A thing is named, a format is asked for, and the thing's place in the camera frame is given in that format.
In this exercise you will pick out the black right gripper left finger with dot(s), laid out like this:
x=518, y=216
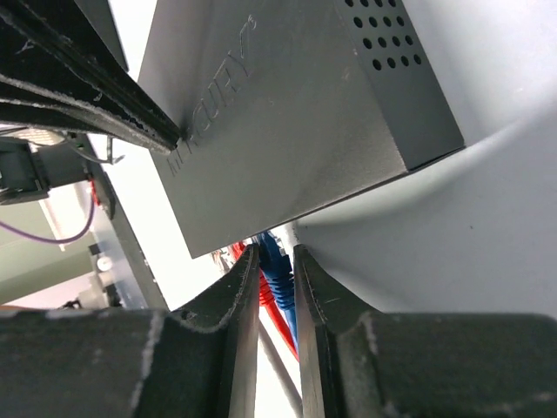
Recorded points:
x=197, y=361

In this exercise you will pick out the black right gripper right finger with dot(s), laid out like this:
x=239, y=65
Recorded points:
x=356, y=361

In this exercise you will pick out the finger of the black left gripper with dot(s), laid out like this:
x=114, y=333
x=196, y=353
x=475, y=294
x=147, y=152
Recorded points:
x=51, y=48
x=20, y=106

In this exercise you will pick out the black network switch box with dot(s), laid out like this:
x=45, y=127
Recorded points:
x=287, y=107

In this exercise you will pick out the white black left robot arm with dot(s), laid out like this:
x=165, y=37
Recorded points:
x=28, y=175

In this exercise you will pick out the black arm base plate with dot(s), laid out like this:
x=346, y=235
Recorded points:
x=130, y=273

